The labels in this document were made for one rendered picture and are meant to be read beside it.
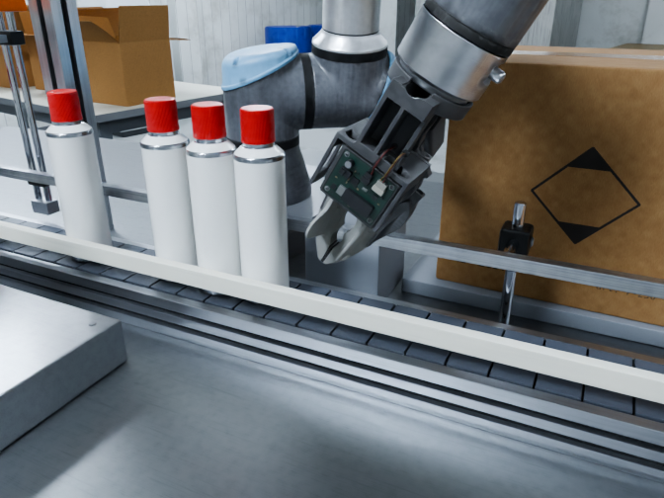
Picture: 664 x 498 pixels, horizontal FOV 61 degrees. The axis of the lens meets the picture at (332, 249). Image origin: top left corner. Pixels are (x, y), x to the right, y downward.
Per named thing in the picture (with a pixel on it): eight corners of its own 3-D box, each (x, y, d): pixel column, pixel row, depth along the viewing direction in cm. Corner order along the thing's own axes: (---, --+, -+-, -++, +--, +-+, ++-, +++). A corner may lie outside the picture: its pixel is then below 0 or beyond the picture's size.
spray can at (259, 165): (233, 299, 62) (218, 109, 54) (259, 280, 66) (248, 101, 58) (274, 309, 60) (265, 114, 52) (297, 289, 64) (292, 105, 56)
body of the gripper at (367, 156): (301, 186, 48) (373, 58, 41) (344, 161, 55) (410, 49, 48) (373, 241, 47) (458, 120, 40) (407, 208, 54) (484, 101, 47)
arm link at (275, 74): (223, 126, 95) (215, 41, 89) (302, 123, 97) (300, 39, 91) (226, 146, 84) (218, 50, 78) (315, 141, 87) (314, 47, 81)
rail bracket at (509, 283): (475, 367, 59) (494, 218, 52) (489, 332, 65) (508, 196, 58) (507, 374, 58) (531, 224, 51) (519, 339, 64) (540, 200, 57)
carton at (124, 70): (42, 102, 238) (23, 5, 223) (137, 87, 278) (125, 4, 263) (110, 111, 218) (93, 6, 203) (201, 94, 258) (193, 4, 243)
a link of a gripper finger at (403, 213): (341, 226, 54) (386, 154, 50) (349, 220, 56) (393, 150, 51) (380, 256, 54) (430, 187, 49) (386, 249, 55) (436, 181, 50)
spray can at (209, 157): (190, 290, 64) (169, 105, 56) (217, 272, 68) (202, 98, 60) (228, 299, 62) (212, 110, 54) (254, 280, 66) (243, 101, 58)
